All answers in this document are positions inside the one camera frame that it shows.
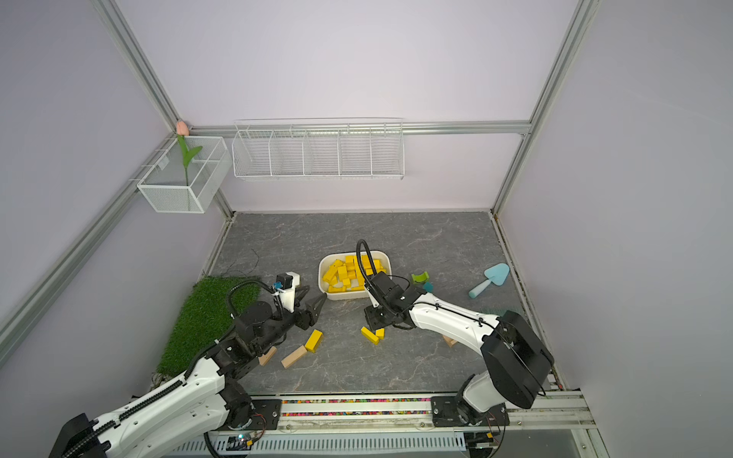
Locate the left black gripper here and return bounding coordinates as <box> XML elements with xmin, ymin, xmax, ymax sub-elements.
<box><xmin>254</xmin><ymin>292</ymin><xmax>326</xmax><ymax>354</ymax></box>

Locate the long yellow block diagonal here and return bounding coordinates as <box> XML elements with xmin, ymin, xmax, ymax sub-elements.
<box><xmin>322</xmin><ymin>260</ymin><xmax>345</xmax><ymax>284</ymax></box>

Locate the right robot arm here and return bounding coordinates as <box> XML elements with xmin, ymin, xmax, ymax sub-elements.
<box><xmin>365</xmin><ymin>273</ymin><xmax>555</xmax><ymax>427</ymax></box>

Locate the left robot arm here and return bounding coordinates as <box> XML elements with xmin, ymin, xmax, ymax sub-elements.
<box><xmin>50</xmin><ymin>286</ymin><xmax>328</xmax><ymax>457</ymax></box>

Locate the green arch block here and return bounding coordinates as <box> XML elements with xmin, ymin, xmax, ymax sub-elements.
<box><xmin>412</xmin><ymin>271</ymin><xmax>431</xmax><ymax>284</ymax></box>

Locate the white plastic bin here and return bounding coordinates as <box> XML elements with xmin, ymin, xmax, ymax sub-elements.
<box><xmin>318</xmin><ymin>251</ymin><xmax>392</xmax><ymax>301</ymax></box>

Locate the yellow rectangular block left pile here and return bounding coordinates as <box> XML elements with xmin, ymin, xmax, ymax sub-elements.
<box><xmin>305</xmin><ymin>329</ymin><xmax>324</xmax><ymax>353</ymax></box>

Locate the natural wood long block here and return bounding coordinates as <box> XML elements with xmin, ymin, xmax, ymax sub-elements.
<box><xmin>282</xmin><ymin>345</ymin><xmax>308</xmax><ymax>369</ymax></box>

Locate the natural wood block lower left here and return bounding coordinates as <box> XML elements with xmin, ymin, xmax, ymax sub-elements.
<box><xmin>259</xmin><ymin>347</ymin><xmax>278</xmax><ymax>366</ymax></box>

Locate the green artificial grass mat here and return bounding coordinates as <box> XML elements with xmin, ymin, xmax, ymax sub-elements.
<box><xmin>157</xmin><ymin>277</ymin><xmax>250</xmax><ymax>377</ymax></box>

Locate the teal toy shovel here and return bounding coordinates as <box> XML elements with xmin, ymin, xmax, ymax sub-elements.
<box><xmin>469</xmin><ymin>263</ymin><xmax>511</xmax><ymax>299</ymax></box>

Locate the artificial pink tulip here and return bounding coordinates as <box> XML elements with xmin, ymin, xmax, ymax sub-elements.
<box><xmin>176</xmin><ymin>120</ymin><xmax>202</xmax><ymax>186</ymax></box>

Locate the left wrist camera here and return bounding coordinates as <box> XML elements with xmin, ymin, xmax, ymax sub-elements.
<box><xmin>273</xmin><ymin>272</ymin><xmax>301</xmax><ymax>313</ymax></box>

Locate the white wire wall rack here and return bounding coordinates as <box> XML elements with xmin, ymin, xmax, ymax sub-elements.
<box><xmin>232</xmin><ymin>118</ymin><xmax>406</xmax><ymax>181</ymax></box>

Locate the white mesh wall basket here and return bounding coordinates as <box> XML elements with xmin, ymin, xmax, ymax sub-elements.
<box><xmin>137</xmin><ymin>137</ymin><xmax>232</xmax><ymax>214</ymax></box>

